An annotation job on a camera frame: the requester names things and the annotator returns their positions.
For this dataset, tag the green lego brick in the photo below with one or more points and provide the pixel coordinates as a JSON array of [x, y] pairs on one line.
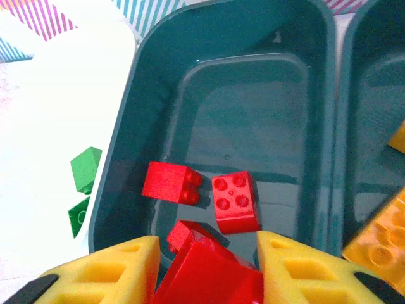
[[84, 169], [77, 217]]

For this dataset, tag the red lego brick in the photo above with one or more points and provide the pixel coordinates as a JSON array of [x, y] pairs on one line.
[[186, 232], [209, 278], [235, 206], [164, 182]]

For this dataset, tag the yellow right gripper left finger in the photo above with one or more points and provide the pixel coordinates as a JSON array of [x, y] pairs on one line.
[[95, 278]]

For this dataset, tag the round yellow printed lego piece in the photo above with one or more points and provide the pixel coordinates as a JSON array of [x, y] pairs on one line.
[[398, 137]]

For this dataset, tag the long orange-yellow lego brick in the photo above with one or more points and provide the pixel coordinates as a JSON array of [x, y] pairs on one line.
[[383, 244]]

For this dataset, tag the white plastic container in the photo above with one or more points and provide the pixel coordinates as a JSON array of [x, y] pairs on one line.
[[63, 111]]

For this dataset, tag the teal plastic container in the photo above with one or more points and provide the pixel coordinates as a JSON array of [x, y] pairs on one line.
[[246, 126], [373, 111]]

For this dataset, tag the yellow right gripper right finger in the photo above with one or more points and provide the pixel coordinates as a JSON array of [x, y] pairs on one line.
[[300, 278]]

